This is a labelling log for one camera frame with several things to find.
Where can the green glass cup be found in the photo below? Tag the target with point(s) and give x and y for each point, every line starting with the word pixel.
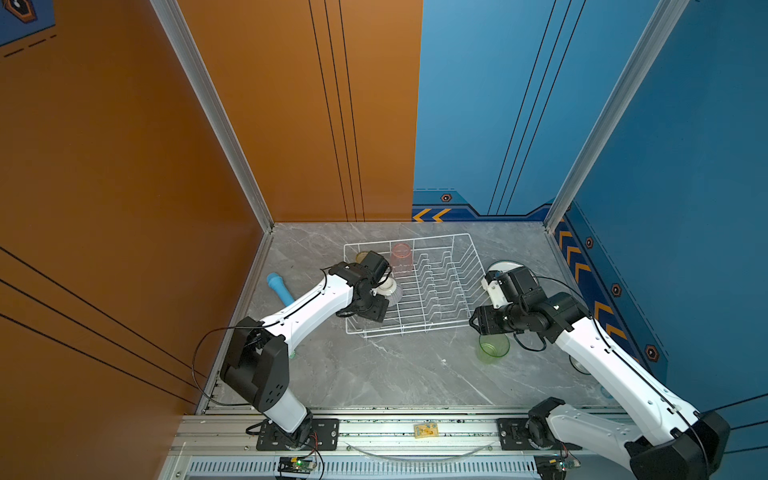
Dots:
pixel 492 348

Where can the right aluminium corner post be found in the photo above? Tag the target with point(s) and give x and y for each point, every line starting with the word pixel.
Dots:
pixel 652 40

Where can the left green circuit board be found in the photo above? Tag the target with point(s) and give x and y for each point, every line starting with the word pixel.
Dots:
pixel 297 467

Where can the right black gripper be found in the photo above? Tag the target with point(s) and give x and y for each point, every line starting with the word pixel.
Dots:
pixel 484 321

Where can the left aluminium corner post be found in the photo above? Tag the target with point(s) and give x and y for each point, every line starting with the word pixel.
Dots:
pixel 177 31

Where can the yellow sticker tag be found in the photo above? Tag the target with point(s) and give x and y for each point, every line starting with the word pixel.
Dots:
pixel 426 430

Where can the right circuit board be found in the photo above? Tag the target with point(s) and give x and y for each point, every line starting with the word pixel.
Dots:
pixel 554 468

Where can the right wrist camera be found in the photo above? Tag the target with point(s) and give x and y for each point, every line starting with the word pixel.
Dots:
pixel 516 287

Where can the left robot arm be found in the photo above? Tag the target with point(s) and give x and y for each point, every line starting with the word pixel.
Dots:
pixel 256 364

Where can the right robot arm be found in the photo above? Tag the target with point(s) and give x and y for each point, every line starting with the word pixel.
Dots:
pixel 668 438

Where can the clear glass cup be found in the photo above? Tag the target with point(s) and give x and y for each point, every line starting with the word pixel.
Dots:
pixel 391 291

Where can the aluminium corner post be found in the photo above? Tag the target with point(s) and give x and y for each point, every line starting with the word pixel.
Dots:
pixel 652 40
pixel 177 31

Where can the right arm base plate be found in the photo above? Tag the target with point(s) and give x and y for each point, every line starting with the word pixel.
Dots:
pixel 528 434

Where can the blue cylindrical tool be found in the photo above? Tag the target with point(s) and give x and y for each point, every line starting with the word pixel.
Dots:
pixel 276 283

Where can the pink glass cup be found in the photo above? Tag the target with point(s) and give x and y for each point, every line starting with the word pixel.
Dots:
pixel 401 258

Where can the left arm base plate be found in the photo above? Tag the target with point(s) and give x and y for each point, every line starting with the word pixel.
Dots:
pixel 313 433

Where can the white wire dish rack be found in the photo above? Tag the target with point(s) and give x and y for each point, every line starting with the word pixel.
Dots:
pixel 441 292

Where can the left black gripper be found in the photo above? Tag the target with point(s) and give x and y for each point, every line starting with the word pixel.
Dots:
pixel 379 310

